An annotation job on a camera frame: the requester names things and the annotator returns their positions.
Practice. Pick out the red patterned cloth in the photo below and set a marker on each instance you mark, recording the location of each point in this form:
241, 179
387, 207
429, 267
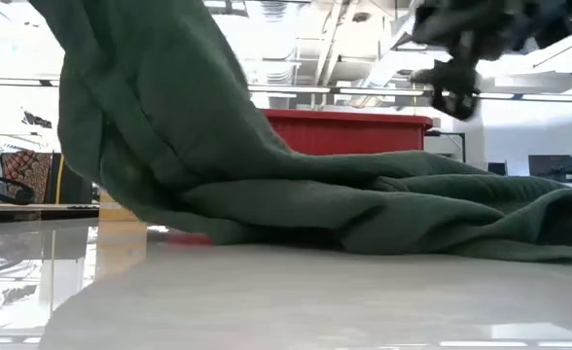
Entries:
25, 175

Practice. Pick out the corrugated flexible air duct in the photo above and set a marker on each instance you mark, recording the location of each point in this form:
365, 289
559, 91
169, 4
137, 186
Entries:
274, 44

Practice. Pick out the ceiling strip light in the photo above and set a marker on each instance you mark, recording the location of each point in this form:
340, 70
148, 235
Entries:
291, 89
381, 92

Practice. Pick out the dark green button shirt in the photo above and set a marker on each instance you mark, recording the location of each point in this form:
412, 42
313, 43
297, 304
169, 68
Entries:
169, 121

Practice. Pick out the silver spiral air duct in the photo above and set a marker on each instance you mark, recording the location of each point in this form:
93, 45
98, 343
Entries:
383, 68

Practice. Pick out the black metal stand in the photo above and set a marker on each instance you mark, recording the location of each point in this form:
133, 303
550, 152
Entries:
462, 146

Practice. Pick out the black cabinet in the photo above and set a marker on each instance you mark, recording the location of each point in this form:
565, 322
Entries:
74, 187

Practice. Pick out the red plastic laundry bin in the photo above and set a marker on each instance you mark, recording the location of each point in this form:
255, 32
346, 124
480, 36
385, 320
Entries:
354, 133

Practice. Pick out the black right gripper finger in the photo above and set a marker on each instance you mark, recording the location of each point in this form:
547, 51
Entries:
456, 104
451, 78

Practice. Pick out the dark computer monitor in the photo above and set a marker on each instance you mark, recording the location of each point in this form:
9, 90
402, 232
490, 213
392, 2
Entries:
555, 169

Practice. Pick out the orange spray bottle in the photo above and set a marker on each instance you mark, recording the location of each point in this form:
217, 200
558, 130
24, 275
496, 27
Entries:
111, 212

